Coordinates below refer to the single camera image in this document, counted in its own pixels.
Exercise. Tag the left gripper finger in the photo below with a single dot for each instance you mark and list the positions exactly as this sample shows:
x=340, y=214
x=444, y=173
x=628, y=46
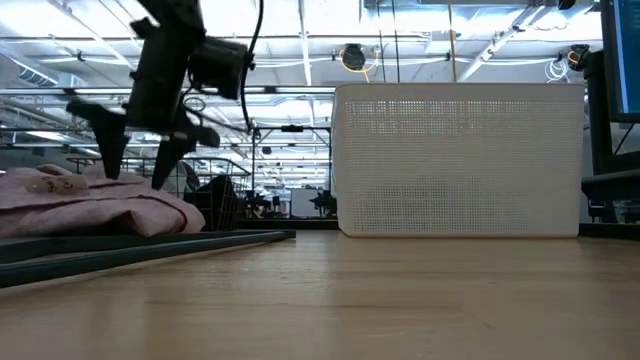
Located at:
x=172, y=147
x=110, y=140

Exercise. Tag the pink shirt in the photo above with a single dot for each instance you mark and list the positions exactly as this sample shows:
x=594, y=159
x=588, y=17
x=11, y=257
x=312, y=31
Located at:
x=100, y=210

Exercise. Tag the white perforated basket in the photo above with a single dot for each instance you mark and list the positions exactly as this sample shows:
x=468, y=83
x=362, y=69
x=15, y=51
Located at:
x=450, y=160

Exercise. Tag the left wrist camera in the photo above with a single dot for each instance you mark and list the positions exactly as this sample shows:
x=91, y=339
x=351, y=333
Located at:
x=220, y=67

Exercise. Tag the background station frame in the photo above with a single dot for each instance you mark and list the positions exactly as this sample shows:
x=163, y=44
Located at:
x=292, y=128

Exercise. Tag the computer monitor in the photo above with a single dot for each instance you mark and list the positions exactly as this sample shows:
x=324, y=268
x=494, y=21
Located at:
x=622, y=60

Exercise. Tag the dark grey clothes hanger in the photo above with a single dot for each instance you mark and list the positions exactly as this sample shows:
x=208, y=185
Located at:
x=75, y=265

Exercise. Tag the black cloth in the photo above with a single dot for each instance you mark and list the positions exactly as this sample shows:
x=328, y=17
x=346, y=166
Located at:
x=212, y=205

